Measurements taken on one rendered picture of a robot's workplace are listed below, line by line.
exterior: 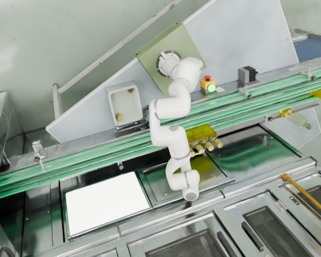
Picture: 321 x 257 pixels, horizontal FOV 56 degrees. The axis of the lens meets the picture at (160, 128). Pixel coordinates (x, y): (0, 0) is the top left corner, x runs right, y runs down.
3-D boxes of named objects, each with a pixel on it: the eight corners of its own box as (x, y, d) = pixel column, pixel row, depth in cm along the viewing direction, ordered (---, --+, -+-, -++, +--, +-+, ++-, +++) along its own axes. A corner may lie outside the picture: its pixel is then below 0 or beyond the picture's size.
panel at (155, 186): (64, 196, 171) (69, 242, 143) (62, 192, 170) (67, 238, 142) (207, 149, 191) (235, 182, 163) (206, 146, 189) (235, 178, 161)
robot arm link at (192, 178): (178, 180, 132) (199, 176, 132) (175, 165, 141) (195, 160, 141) (185, 204, 140) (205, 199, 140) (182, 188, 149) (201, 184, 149)
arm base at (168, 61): (150, 61, 165) (159, 71, 153) (166, 44, 163) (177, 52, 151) (168, 78, 174) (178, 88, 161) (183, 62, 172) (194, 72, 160)
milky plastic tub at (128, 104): (112, 120, 184) (115, 127, 177) (104, 86, 173) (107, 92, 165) (139, 112, 188) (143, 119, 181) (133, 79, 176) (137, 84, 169)
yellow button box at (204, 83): (200, 89, 195) (205, 94, 189) (199, 78, 191) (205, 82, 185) (210, 86, 197) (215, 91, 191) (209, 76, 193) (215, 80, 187)
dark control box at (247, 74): (237, 79, 201) (244, 83, 194) (238, 68, 197) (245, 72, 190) (248, 76, 203) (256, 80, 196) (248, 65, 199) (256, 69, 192)
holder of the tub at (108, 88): (114, 127, 188) (117, 133, 181) (104, 86, 173) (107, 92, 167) (140, 120, 191) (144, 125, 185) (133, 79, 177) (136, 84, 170)
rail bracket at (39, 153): (39, 154, 176) (39, 178, 157) (29, 130, 167) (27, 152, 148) (48, 152, 177) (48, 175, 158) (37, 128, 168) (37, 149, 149)
